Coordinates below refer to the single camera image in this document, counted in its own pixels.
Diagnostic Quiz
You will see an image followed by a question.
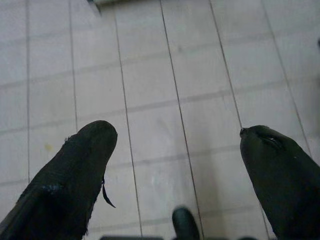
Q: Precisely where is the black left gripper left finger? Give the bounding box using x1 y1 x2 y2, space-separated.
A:
0 120 119 240

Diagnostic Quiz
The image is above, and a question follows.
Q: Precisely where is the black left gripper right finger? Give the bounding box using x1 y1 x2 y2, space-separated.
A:
239 125 320 240

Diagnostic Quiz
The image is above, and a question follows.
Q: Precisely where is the grey cabinet base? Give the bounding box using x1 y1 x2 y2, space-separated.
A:
86 0 161 9

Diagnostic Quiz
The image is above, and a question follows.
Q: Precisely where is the black robot foot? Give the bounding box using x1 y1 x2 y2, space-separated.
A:
172 205 201 240

